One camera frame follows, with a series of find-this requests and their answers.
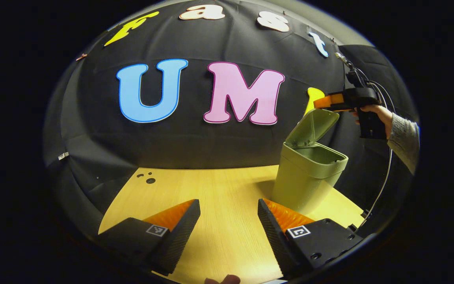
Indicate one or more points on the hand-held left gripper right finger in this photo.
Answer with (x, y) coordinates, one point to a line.
(274, 236)

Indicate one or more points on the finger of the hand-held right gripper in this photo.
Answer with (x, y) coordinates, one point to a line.
(329, 101)

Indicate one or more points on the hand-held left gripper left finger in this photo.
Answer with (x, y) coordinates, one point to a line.
(179, 232)

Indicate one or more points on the green desktop garbage bin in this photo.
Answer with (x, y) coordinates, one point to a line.
(306, 185)

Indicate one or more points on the wooden desktop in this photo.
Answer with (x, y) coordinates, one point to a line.
(219, 197)

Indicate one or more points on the small black block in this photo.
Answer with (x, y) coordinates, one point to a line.
(352, 227)

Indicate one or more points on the black backdrop cloth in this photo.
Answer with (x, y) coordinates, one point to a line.
(227, 142)

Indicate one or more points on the white cloth clip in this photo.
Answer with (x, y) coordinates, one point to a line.
(63, 156)

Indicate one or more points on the pink cloth clip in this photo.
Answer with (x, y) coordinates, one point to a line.
(81, 56)

